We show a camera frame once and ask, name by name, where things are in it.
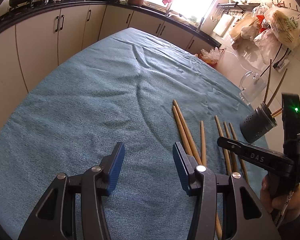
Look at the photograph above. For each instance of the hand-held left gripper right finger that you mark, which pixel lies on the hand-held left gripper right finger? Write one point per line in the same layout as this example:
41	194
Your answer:
181	170

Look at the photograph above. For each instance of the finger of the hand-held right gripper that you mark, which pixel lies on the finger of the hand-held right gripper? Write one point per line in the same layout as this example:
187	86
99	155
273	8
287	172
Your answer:
230	144

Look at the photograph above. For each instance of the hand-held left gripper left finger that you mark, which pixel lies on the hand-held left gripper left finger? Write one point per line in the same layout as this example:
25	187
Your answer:
116	167

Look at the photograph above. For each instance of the dark grey utensil holder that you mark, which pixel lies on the dark grey utensil holder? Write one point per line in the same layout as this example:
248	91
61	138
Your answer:
255	127

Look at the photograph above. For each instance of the single wooden chopstick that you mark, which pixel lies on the single wooden chopstick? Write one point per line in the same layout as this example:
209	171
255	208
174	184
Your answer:
277	87
268	82
276	112

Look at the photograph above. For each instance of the bunch of wooden chopsticks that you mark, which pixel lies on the bunch of wooden chopsticks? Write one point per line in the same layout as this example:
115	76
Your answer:
181	116

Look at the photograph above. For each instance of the person's right hand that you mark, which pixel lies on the person's right hand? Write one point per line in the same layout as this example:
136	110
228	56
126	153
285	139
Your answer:
265	190

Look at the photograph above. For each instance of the clear glass mug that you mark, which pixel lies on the clear glass mug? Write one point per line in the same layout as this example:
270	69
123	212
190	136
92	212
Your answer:
253	90

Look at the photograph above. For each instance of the blue tablecloth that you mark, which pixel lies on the blue tablecloth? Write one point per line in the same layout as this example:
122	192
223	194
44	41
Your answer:
90	105

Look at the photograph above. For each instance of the orange plastic bag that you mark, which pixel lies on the orange plastic bag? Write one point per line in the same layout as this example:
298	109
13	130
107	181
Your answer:
210	56

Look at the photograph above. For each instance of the white plastic bag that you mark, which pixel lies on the white plastic bag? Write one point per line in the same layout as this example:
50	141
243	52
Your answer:
265	40

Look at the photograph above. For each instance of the beige plastic bag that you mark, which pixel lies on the beige plastic bag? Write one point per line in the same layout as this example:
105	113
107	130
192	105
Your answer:
240	27

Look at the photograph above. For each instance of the white cutting board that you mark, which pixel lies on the white cutting board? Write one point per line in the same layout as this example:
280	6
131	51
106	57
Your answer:
222	25

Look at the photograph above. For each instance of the steel faucet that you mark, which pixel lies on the steel faucet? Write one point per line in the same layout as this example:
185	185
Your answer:
199	26

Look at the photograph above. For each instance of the yellowish printed plastic bag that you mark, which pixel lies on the yellowish printed plastic bag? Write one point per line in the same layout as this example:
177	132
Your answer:
285	25

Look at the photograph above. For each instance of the lower kitchen cabinets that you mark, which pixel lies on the lower kitchen cabinets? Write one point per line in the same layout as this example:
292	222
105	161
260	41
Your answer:
40	45

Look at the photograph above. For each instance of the black kitchen countertop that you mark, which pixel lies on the black kitchen countertop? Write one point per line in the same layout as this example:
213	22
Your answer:
27	11

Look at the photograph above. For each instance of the gas stove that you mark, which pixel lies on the gas stove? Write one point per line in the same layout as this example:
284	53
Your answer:
47	1

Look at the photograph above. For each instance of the metal wall rack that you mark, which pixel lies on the metal wall rack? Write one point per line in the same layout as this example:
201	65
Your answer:
230	6

